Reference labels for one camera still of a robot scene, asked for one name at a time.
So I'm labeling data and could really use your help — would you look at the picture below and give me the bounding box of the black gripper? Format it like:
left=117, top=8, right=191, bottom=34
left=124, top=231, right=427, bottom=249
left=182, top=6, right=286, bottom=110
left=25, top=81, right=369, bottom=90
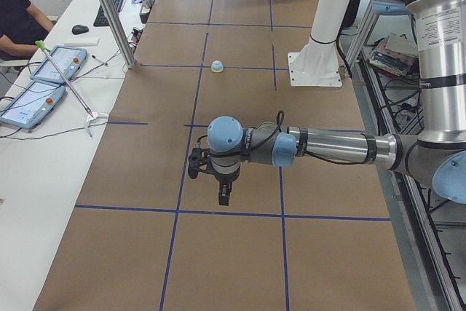
left=214, top=170, right=239, bottom=206

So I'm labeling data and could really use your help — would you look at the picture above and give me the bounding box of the blue white service bell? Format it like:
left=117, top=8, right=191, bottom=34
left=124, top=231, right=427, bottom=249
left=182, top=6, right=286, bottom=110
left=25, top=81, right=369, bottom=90
left=210, top=60, right=224, bottom=73

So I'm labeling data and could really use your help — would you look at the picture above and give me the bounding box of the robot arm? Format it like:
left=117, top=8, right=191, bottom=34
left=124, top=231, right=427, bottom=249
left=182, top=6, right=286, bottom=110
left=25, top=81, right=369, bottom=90
left=188, top=0, right=465, bottom=205

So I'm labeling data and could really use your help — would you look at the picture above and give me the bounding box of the brown paper table cover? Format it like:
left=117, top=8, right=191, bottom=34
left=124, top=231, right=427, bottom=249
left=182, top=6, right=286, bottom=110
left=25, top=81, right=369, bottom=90
left=34, top=0, right=415, bottom=310

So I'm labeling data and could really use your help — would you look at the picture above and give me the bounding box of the pink grabber stick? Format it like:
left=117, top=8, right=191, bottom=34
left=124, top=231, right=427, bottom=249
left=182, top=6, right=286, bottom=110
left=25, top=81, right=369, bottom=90
left=35, top=40, right=109, bottom=138

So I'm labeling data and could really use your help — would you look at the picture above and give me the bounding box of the upper teach pendant tablet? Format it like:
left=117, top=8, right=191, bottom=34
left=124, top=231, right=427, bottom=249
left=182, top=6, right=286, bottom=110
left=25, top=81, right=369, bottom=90
left=31, top=45, right=87, bottom=84

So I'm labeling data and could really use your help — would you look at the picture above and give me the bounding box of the teach pendant tablet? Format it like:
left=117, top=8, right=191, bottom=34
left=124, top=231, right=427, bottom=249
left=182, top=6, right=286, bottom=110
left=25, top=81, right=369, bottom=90
left=31, top=45, right=87, bottom=84
left=1, top=80, right=66, bottom=130

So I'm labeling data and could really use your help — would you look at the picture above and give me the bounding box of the lower teach pendant tablet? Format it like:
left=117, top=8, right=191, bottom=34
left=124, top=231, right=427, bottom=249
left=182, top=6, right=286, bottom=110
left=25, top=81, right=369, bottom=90
left=1, top=80, right=66, bottom=130

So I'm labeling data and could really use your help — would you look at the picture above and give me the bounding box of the black keyboard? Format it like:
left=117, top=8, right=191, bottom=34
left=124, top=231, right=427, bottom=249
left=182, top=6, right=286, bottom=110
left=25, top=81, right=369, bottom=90
left=92, top=0, right=127, bottom=28

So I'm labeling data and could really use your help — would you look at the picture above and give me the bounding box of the black computer mouse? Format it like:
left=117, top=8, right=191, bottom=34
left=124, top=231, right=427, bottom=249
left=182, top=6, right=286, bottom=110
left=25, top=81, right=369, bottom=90
left=71, top=25, right=89, bottom=35

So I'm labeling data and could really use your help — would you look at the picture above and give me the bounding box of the stack of books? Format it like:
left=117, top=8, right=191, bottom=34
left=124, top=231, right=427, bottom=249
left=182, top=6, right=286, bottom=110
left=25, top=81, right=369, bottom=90
left=368, top=34, right=419, bottom=76

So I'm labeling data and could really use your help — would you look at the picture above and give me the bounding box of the person in black shirt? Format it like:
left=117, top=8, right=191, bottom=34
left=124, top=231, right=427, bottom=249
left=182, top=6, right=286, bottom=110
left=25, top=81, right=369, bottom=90
left=1, top=0, right=54, bottom=60

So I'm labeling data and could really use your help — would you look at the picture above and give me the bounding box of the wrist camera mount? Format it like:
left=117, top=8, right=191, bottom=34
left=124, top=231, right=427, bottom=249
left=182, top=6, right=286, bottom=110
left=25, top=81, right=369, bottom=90
left=188, top=147, right=214, bottom=179

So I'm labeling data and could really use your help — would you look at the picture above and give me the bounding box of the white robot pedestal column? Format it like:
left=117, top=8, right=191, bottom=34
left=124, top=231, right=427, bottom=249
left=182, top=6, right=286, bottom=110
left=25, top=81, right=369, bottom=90
left=288, top=0, right=350, bottom=87

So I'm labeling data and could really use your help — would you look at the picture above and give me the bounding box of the aluminium frame post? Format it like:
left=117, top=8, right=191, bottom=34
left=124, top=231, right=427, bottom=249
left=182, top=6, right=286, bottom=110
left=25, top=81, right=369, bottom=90
left=99, top=0, right=135, bottom=69

